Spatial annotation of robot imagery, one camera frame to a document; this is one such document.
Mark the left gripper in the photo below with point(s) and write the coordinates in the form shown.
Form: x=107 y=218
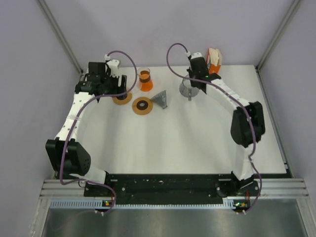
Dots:
x=117 y=90

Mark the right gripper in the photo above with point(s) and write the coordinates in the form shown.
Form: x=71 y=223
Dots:
x=192 y=85

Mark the grey glass server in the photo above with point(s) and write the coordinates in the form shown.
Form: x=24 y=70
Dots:
x=187 y=90

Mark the grey ribbed glass dripper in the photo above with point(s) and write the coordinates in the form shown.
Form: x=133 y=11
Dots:
x=160 y=99

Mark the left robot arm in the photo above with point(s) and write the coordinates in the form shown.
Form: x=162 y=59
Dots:
x=65 y=151

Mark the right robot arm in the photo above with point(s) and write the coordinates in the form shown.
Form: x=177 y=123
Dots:
x=247 y=123

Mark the orange filter box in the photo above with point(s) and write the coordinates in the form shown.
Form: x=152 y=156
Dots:
x=212 y=68

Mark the paper coffee filters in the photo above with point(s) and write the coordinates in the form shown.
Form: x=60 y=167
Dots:
x=214 y=56

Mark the orange glass beaker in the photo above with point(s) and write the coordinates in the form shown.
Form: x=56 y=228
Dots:
x=145 y=80

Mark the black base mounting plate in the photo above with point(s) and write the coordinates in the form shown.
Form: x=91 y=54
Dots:
x=165 y=189

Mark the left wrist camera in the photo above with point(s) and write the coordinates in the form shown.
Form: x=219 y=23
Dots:
x=111 y=66

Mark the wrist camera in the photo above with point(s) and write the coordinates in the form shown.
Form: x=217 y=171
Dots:
x=111 y=66
x=195 y=55

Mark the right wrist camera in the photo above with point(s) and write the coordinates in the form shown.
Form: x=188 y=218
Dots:
x=195 y=55

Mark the left aluminium corner post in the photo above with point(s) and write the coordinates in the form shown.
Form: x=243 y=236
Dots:
x=59 y=34

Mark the aluminium corner post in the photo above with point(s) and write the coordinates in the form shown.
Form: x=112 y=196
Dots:
x=59 y=34
x=286 y=20

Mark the right aluminium corner post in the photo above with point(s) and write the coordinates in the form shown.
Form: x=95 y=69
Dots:
x=286 y=20

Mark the slotted cable duct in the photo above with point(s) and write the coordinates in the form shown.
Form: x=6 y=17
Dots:
x=101 y=204

